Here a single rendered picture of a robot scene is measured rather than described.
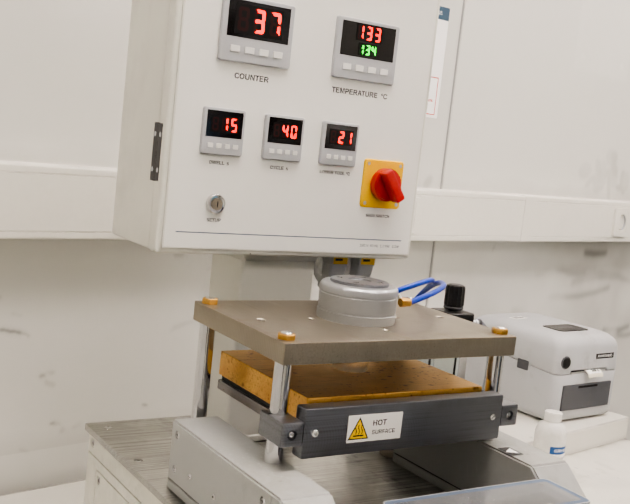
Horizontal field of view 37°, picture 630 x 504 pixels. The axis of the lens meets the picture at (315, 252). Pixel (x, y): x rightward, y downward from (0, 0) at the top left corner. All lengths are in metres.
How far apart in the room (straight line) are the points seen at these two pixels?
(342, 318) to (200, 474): 0.20
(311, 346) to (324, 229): 0.27
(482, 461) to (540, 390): 0.90
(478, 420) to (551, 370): 0.92
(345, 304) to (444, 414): 0.14
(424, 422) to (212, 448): 0.20
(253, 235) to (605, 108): 1.50
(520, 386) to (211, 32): 1.13
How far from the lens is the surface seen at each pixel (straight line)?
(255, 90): 1.01
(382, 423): 0.87
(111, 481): 1.08
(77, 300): 1.41
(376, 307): 0.91
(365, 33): 1.07
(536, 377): 1.88
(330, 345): 0.83
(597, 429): 1.94
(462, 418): 0.93
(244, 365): 0.94
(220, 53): 0.98
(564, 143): 2.26
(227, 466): 0.85
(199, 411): 0.97
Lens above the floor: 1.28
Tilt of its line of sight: 7 degrees down
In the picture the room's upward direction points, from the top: 6 degrees clockwise
